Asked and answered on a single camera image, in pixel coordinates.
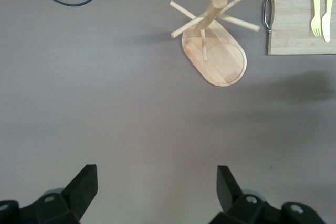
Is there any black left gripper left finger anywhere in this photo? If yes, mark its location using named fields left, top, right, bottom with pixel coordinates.
left=0, top=164, right=98, bottom=224

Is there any yellow plastic knife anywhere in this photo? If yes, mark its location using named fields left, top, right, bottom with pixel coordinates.
left=321, top=0, right=336, bottom=43

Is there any bamboo cutting board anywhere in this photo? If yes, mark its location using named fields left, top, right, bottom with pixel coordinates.
left=263, top=0, right=336, bottom=56

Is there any wooden mug rack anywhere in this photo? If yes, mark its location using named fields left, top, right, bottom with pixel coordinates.
left=170, top=0, right=261, bottom=87

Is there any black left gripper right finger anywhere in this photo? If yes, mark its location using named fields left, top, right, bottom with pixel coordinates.
left=209, top=165, right=326, bottom=224

